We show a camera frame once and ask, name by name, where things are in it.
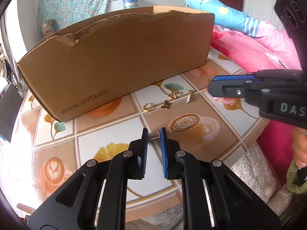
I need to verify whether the gold ring charm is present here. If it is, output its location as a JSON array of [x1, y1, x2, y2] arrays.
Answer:
[[142, 103, 154, 112]]

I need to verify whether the pink bead bracelet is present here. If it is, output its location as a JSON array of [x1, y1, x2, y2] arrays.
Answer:
[[213, 96, 237, 107]]

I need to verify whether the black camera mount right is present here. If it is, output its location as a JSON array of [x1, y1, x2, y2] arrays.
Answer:
[[274, 0, 306, 65]]

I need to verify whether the patterned small cushion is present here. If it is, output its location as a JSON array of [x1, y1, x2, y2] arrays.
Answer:
[[38, 20, 55, 39]]

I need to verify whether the blue cartoon pillow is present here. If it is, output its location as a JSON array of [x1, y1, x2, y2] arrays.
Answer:
[[184, 0, 264, 37]]

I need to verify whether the floral blue hanging cloth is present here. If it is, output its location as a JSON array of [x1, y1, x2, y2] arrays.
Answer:
[[37, 0, 116, 39]]

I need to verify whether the patterned tablecloth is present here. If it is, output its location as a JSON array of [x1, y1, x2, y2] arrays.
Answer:
[[8, 49, 268, 221]]

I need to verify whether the blue water bottle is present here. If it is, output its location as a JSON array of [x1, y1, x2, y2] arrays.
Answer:
[[122, 0, 139, 9]]

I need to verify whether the gold chain clasp charm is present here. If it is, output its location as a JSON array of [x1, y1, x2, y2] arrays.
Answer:
[[167, 90, 182, 100]]

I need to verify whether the brown cardboard box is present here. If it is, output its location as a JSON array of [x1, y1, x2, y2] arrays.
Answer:
[[17, 6, 214, 122]]

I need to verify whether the pink fleece blanket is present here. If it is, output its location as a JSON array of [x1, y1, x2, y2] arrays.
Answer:
[[211, 21, 302, 72]]

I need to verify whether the small gold butterfly charm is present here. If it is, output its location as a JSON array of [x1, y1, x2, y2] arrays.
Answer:
[[160, 100, 171, 110]]

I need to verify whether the right hand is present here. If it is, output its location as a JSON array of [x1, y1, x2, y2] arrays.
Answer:
[[292, 127, 307, 168]]

